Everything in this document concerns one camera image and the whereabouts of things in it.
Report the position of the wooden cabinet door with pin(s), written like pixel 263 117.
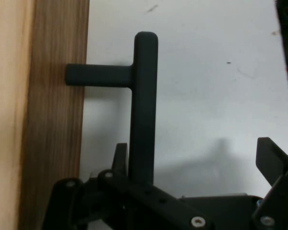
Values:
pixel 50 107

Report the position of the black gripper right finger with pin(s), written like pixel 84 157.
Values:
pixel 278 182

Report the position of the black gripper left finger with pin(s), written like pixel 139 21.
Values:
pixel 124 203

